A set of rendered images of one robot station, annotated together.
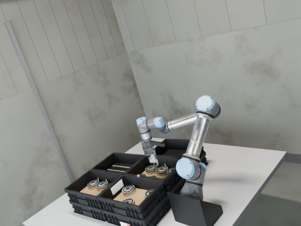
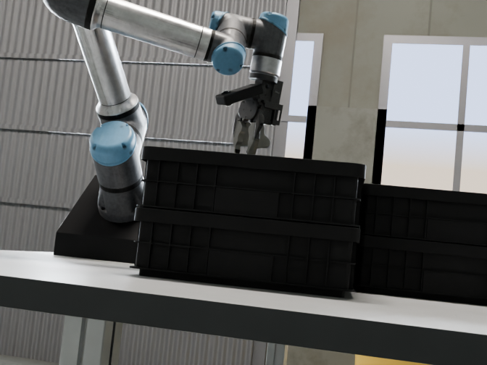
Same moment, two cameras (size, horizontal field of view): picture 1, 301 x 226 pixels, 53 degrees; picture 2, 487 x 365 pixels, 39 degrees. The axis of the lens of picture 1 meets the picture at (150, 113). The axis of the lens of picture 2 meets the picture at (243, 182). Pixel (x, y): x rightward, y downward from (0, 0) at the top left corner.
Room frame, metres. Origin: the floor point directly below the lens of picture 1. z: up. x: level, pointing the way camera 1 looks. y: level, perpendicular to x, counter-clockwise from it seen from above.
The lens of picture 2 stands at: (3.42, -0.88, 0.77)
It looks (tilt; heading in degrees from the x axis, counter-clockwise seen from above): 5 degrees up; 147
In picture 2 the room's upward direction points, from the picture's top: 6 degrees clockwise
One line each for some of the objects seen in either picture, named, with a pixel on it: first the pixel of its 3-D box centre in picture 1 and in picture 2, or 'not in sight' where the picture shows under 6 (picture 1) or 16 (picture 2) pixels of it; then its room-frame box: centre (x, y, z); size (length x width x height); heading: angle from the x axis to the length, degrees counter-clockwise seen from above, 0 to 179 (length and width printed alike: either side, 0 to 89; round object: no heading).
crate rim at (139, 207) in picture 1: (131, 190); not in sight; (1.86, 0.29, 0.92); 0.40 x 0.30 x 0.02; 48
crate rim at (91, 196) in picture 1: (93, 183); not in sight; (2.12, 0.58, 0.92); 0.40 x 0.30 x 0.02; 48
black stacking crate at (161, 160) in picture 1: (156, 173); not in sight; (2.08, 0.09, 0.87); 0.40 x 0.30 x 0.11; 48
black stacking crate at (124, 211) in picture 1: (132, 196); not in sight; (1.86, 0.29, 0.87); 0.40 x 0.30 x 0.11; 48
